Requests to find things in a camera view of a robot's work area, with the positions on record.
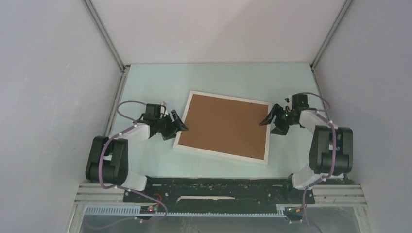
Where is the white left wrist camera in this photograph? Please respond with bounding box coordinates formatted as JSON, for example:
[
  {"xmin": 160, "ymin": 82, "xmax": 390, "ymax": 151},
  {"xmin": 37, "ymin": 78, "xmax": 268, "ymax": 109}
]
[{"xmin": 161, "ymin": 101, "xmax": 167, "ymax": 112}]

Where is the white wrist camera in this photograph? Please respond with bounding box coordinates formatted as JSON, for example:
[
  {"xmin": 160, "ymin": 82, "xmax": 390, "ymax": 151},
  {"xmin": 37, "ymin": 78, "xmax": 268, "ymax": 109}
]
[
  {"xmin": 161, "ymin": 101, "xmax": 167, "ymax": 112},
  {"xmin": 285, "ymin": 96, "xmax": 293, "ymax": 109}
]

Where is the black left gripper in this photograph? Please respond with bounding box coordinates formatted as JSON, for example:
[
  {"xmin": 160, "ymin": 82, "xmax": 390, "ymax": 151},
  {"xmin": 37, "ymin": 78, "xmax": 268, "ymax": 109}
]
[{"xmin": 155, "ymin": 110, "xmax": 188, "ymax": 141}]

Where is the brown backing board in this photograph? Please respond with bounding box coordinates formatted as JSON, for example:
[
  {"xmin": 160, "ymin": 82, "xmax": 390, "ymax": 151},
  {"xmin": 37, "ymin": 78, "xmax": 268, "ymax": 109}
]
[{"xmin": 177, "ymin": 94, "xmax": 270, "ymax": 161}]

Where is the aluminium corner rail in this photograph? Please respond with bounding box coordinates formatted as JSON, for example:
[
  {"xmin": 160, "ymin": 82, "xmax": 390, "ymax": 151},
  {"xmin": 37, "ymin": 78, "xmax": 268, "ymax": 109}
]
[
  {"xmin": 310, "ymin": 0, "xmax": 354, "ymax": 71},
  {"xmin": 82, "ymin": 0, "xmax": 127, "ymax": 72}
]

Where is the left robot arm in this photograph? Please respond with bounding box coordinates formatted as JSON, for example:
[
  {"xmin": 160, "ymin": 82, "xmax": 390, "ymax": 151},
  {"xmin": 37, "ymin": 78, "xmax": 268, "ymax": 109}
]
[{"xmin": 85, "ymin": 102, "xmax": 188, "ymax": 202}]

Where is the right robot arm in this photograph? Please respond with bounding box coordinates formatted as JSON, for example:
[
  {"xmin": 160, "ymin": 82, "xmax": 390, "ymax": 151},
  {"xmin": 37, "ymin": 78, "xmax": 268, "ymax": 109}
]
[{"xmin": 260, "ymin": 92, "xmax": 354, "ymax": 203}]

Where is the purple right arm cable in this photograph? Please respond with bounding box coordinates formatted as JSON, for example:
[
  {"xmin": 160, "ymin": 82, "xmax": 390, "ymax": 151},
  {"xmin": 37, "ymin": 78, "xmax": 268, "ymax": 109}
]
[{"xmin": 301, "ymin": 92, "xmax": 338, "ymax": 233}]

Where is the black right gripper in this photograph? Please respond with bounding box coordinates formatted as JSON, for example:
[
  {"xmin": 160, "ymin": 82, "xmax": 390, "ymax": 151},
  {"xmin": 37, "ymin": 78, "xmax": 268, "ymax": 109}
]
[{"xmin": 259, "ymin": 103, "xmax": 296, "ymax": 136}]

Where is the aluminium corner rail left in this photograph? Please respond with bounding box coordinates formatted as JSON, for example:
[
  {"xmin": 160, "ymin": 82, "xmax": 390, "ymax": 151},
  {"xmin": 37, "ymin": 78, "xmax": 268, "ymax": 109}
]
[{"xmin": 82, "ymin": 0, "xmax": 127, "ymax": 72}]

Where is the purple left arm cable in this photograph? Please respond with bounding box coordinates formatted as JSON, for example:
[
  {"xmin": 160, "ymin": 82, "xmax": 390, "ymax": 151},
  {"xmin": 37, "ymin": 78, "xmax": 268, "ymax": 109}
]
[{"xmin": 85, "ymin": 100, "xmax": 169, "ymax": 230}]

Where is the white picture frame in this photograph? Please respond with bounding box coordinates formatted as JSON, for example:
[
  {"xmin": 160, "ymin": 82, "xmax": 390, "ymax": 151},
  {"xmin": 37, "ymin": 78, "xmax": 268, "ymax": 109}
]
[{"xmin": 173, "ymin": 90, "xmax": 273, "ymax": 166}]

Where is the aluminium corner rail right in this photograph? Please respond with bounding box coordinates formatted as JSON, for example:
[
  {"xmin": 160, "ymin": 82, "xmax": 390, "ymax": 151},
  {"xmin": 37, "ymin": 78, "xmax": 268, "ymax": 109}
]
[{"xmin": 310, "ymin": 0, "xmax": 354, "ymax": 71}]

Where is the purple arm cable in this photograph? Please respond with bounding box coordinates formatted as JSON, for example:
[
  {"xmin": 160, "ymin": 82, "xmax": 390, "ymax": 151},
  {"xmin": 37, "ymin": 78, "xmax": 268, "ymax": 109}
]
[
  {"xmin": 301, "ymin": 92, "xmax": 338, "ymax": 233},
  {"xmin": 85, "ymin": 100, "xmax": 169, "ymax": 230}
]

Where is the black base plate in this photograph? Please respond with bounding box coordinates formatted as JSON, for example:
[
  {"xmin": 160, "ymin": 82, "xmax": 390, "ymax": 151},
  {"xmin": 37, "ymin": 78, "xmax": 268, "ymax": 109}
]
[{"xmin": 143, "ymin": 177, "xmax": 315, "ymax": 215}]

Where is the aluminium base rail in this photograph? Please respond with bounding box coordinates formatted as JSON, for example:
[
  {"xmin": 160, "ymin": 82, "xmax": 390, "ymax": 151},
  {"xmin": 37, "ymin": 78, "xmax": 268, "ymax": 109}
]
[{"xmin": 66, "ymin": 183, "xmax": 373, "ymax": 233}]

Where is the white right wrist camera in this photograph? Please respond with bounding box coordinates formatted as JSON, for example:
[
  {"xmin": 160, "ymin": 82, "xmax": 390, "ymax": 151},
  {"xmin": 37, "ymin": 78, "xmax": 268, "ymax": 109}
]
[{"xmin": 285, "ymin": 96, "xmax": 293, "ymax": 109}]

